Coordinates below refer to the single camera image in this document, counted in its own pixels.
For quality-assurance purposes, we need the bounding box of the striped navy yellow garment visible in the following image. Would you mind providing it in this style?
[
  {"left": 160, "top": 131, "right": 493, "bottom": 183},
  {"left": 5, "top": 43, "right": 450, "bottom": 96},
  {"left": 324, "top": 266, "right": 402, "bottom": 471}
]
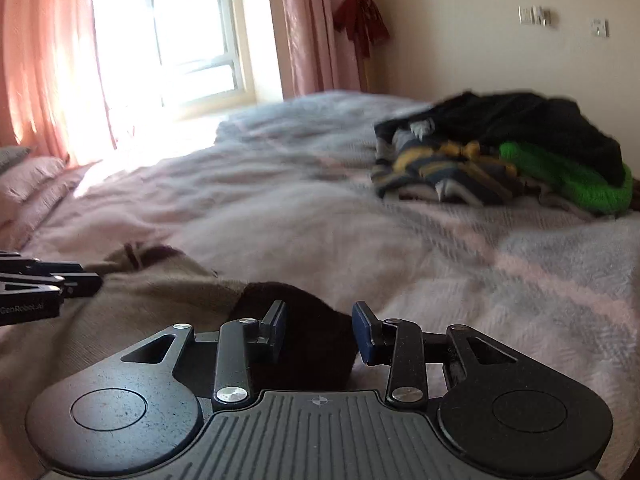
[{"left": 370, "top": 124, "right": 532, "bottom": 207}]

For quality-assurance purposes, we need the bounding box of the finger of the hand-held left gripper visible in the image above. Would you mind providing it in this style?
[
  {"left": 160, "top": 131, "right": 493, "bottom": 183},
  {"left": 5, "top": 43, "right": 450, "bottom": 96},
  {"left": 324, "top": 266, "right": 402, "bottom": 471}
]
[
  {"left": 0, "top": 272, "right": 104, "bottom": 300},
  {"left": 0, "top": 251, "right": 84, "bottom": 276}
]

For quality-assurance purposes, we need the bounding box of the red garment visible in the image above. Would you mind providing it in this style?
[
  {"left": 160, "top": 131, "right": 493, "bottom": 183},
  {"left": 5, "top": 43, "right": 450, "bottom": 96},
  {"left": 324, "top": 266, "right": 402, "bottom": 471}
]
[{"left": 331, "top": 0, "right": 392, "bottom": 59}]

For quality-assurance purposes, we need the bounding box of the green knit garment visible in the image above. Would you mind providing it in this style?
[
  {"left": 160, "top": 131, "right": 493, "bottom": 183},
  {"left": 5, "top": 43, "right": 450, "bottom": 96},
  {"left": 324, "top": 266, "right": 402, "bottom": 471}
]
[{"left": 499, "top": 140, "right": 634, "bottom": 217}]

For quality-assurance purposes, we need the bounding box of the bed with pink duvet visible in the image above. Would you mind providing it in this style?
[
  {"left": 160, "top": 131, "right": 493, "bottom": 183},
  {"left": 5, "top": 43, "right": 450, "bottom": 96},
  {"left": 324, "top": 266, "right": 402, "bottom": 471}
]
[{"left": 0, "top": 89, "right": 640, "bottom": 411}]

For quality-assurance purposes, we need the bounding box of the brown and grey sweater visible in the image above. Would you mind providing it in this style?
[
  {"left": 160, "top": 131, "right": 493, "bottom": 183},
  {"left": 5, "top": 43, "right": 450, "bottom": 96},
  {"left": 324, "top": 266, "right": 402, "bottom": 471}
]
[{"left": 0, "top": 243, "right": 357, "bottom": 461}]

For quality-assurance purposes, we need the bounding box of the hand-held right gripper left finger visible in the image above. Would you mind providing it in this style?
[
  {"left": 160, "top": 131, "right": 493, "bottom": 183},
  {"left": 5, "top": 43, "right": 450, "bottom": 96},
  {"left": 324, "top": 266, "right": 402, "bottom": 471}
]
[{"left": 120, "top": 300, "right": 288, "bottom": 408}]

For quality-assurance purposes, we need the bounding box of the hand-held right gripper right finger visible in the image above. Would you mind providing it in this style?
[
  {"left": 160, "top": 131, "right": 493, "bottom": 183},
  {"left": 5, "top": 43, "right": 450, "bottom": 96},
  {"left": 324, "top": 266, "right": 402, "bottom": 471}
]
[{"left": 351, "top": 301, "right": 518, "bottom": 408}]

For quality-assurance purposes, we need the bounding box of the grey green cushion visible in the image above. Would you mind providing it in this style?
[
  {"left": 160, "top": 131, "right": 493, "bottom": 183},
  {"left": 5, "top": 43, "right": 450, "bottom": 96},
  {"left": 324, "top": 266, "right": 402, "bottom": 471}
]
[{"left": 0, "top": 145, "right": 32, "bottom": 172}]

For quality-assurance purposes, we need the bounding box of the window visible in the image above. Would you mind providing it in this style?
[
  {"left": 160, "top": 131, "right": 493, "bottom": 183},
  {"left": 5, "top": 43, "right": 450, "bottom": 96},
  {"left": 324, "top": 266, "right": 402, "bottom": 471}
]
[{"left": 91, "top": 0, "right": 282, "bottom": 122}]

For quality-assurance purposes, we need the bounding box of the pink pillow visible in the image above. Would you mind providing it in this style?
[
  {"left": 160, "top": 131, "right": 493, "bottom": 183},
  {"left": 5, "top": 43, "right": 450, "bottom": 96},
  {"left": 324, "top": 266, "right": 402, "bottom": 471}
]
[
  {"left": 0, "top": 155, "right": 69, "bottom": 206},
  {"left": 0, "top": 164, "right": 97, "bottom": 247}
]

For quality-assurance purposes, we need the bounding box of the black garment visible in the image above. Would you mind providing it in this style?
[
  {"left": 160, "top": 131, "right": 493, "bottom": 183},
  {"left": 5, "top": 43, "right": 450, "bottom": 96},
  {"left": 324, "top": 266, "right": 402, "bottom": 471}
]
[{"left": 375, "top": 90, "right": 634, "bottom": 188}]

